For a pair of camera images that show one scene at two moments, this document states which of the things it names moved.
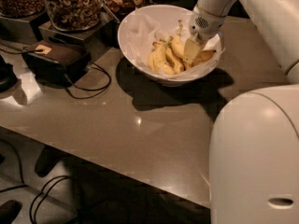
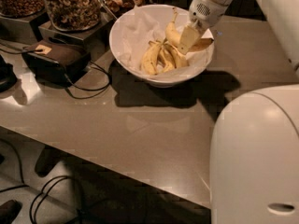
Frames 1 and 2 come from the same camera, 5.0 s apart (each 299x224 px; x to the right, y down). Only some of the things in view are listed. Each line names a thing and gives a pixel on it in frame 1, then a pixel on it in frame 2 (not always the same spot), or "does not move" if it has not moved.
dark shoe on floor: x=9 y=210 does not move
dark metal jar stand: x=23 y=29 does not move
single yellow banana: x=177 y=46 to x=174 y=34
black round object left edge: x=7 y=77 does not move
